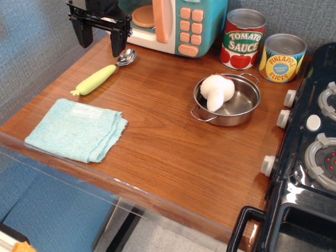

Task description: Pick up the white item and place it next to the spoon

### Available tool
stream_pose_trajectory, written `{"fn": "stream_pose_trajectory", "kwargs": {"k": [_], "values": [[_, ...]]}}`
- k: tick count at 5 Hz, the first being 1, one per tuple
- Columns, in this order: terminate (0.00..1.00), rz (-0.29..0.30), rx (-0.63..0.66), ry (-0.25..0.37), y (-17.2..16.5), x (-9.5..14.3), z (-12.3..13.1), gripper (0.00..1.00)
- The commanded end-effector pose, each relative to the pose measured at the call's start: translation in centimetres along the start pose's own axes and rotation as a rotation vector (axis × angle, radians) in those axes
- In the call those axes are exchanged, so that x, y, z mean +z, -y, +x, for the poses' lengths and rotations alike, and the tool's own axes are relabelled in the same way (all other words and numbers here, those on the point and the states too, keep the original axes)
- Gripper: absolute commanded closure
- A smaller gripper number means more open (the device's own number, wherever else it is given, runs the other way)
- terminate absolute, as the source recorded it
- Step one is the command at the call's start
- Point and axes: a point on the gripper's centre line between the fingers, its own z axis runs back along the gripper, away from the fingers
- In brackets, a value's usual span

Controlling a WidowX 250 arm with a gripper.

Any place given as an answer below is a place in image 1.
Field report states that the tomato sauce can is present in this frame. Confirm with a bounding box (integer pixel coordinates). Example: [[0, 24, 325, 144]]
[[220, 8, 267, 70]]

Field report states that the white plush mushroom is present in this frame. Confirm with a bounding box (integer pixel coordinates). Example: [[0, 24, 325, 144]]
[[200, 74, 235, 112]]

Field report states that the yellow handled metal spoon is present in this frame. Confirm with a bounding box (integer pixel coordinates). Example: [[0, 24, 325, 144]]
[[70, 49, 137, 96]]

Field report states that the light blue folded cloth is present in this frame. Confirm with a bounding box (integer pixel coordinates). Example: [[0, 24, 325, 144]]
[[25, 99, 128, 163]]

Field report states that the pineapple slices can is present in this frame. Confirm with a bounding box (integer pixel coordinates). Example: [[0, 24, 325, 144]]
[[259, 34, 307, 83]]

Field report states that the small steel pot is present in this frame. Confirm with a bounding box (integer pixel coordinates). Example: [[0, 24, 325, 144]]
[[191, 73, 261, 127]]

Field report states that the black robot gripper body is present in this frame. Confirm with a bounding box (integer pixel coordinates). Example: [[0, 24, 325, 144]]
[[66, 1, 132, 35]]

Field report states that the black toy stove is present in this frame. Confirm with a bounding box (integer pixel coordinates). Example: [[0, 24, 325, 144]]
[[227, 43, 335, 251]]

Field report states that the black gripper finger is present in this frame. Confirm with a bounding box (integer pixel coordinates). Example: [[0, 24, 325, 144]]
[[71, 16, 93, 48], [110, 29, 128, 58]]

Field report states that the teal toy microwave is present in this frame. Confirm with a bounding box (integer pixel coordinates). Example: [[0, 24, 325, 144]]
[[119, 1, 228, 58]]

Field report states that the orange object at corner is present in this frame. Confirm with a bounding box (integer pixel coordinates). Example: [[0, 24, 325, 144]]
[[12, 241, 37, 252]]

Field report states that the clear acrylic barrier panel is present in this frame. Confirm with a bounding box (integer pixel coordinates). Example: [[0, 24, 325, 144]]
[[1, 135, 227, 251]]

